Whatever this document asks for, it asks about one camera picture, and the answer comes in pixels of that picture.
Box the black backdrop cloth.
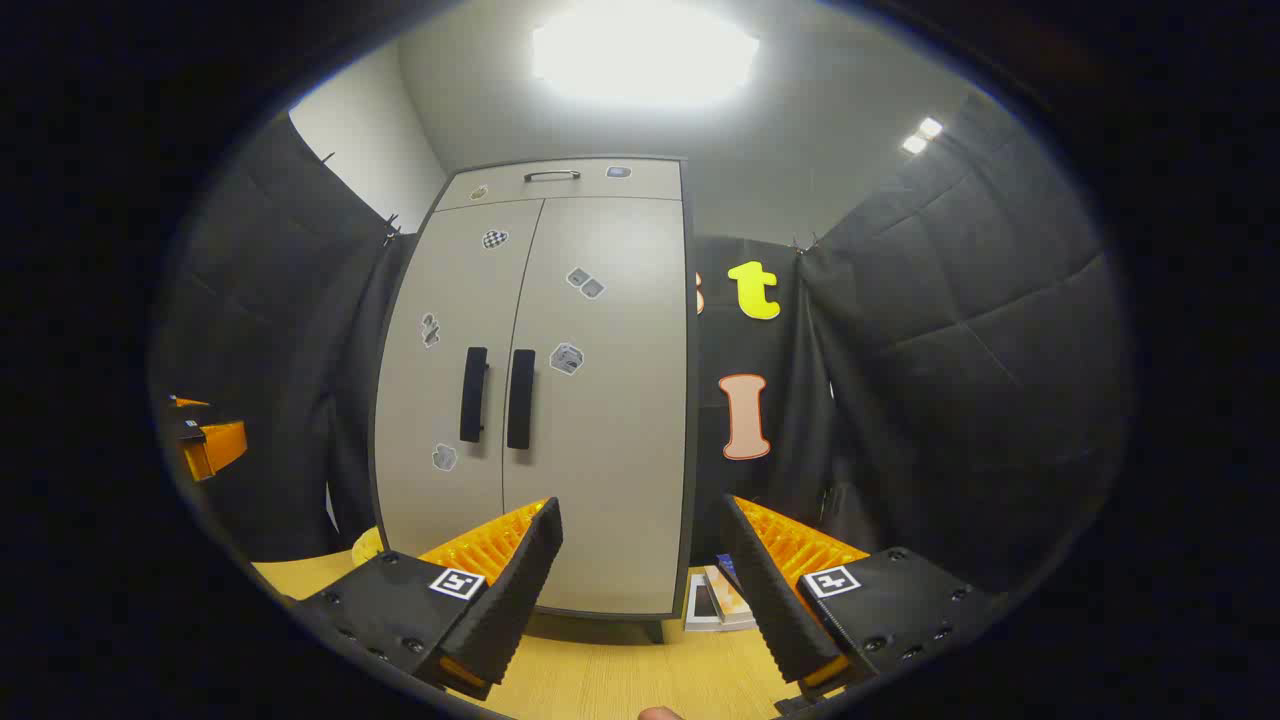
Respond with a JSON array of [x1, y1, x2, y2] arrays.
[[150, 90, 1136, 601]]

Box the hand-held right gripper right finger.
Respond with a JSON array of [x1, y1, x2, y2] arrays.
[[720, 494, 1001, 701]]

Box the grey cabinet drawer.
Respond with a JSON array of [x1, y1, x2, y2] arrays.
[[437, 158, 684, 211]]

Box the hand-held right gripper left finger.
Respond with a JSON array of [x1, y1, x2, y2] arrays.
[[290, 497, 564, 701]]

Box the grey cabinet door cube stickers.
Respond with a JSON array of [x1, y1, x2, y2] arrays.
[[500, 196, 691, 616]]

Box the grey cabinet door checkered sticker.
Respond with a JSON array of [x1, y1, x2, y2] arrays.
[[372, 198, 546, 561]]

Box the large ceiling light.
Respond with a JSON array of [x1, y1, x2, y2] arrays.
[[530, 0, 761, 106]]

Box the white book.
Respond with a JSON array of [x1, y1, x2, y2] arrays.
[[683, 577, 758, 633]]

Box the grey double-door shoe cabinet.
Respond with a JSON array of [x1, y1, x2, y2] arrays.
[[370, 155, 698, 644]]

